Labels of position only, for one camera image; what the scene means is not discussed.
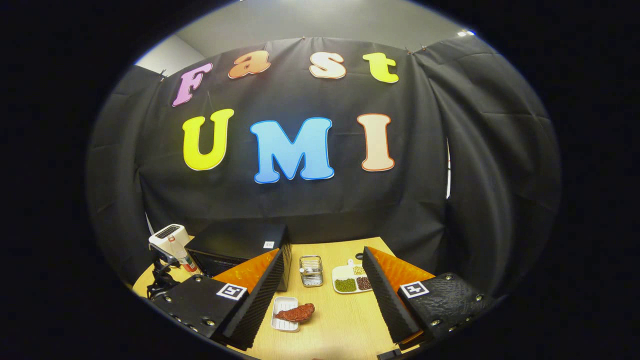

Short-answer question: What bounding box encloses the white divided plate with beans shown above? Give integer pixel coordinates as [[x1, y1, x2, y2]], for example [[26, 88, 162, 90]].
[[332, 252, 374, 294]]

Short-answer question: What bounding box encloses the black electric oven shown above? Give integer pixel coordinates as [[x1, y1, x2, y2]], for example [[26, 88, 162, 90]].
[[185, 224, 292, 293]]

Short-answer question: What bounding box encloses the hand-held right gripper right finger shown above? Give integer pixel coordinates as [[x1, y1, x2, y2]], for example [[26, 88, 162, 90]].
[[362, 246, 496, 347]]

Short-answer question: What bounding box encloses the clear bottle with red label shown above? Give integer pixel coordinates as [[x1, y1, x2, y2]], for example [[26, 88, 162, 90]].
[[167, 235, 199, 274]]

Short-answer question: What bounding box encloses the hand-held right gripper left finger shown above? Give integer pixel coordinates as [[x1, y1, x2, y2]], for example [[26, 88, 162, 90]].
[[150, 248, 287, 351]]

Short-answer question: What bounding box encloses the red-brown roasted meat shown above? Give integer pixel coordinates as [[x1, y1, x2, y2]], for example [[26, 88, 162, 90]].
[[275, 303, 316, 323]]

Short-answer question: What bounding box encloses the metal wire basket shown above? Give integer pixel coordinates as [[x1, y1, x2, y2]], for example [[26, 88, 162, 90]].
[[299, 255, 324, 288]]

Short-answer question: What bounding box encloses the black backdrop cloth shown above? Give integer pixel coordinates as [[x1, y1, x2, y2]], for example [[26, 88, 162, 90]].
[[86, 36, 562, 297]]

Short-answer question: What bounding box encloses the small white ribbed tray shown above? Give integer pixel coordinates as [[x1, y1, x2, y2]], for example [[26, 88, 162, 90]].
[[270, 296, 301, 333]]

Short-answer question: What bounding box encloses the white toaster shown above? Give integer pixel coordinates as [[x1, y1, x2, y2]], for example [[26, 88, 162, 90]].
[[148, 223, 191, 257]]

